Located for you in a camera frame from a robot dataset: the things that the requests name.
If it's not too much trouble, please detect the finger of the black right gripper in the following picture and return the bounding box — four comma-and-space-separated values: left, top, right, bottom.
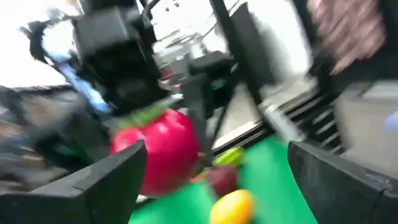
183, 74, 214, 167

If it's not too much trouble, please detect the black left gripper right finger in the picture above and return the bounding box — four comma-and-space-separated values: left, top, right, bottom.
287, 141, 398, 224

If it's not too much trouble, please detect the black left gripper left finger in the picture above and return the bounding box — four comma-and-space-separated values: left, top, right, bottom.
0, 139, 148, 224

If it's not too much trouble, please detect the red tomato with green calyx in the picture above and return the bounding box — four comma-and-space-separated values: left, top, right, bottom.
109, 104, 201, 197

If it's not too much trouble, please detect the green lime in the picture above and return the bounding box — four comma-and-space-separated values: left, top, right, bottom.
213, 146, 245, 167

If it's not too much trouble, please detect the yellow-orange round fruit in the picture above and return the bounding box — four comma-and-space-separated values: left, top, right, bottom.
209, 189, 256, 224

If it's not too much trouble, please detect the dark red round fruit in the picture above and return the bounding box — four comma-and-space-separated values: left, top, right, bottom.
206, 164, 239, 197

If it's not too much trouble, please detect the person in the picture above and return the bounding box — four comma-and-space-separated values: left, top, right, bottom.
306, 0, 388, 75

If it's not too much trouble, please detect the blue cable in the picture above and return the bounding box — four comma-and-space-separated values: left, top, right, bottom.
43, 46, 114, 116

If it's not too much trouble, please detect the black rig frame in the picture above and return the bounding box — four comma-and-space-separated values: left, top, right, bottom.
210, 0, 277, 105

